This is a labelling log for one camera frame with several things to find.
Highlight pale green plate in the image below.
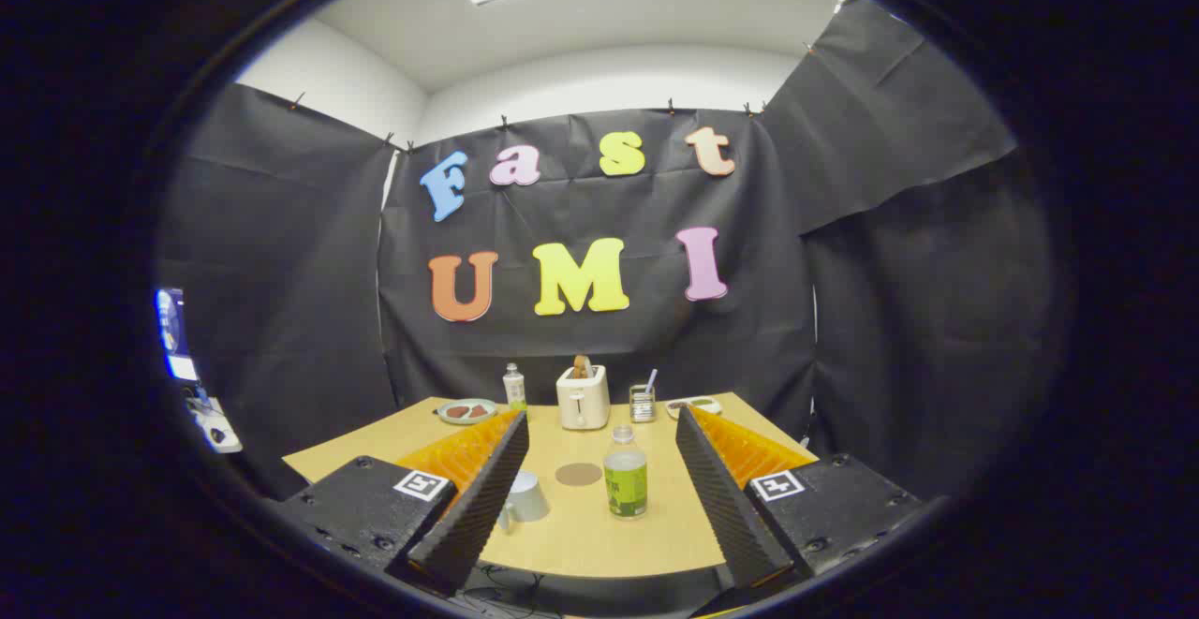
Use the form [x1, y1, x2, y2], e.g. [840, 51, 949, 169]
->
[437, 398, 498, 426]

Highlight green label juice bottle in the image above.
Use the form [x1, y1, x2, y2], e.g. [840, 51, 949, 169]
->
[604, 425, 649, 520]

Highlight pale blue cup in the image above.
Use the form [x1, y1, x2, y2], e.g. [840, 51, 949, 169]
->
[496, 470, 551, 533]

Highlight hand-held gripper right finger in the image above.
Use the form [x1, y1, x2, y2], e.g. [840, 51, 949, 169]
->
[674, 404, 928, 592]

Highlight monitor screen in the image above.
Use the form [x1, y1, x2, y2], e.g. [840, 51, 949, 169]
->
[155, 287, 200, 383]

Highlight white toaster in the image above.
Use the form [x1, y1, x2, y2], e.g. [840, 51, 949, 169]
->
[556, 365, 612, 431]

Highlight white device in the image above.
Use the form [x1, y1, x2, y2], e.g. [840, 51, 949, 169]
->
[187, 397, 243, 454]

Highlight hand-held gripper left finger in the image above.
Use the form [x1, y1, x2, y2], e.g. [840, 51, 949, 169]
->
[272, 408, 531, 597]

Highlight wooden table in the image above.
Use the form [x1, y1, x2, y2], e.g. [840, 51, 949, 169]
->
[283, 392, 821, 580]

